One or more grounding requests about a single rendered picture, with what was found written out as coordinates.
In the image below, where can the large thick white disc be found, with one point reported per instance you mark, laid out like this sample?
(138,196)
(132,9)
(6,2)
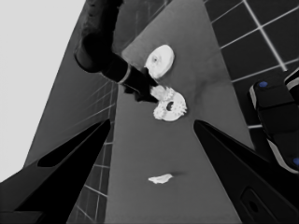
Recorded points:
(165,59)

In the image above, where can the white round carrier with pins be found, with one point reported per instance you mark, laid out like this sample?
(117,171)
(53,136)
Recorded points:
(174,117)

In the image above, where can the small thin white T-shaped piece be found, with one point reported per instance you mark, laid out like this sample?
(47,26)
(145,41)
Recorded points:
(160,179)

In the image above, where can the dark robot body block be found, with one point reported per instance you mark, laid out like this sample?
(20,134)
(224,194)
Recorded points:
(274,105)

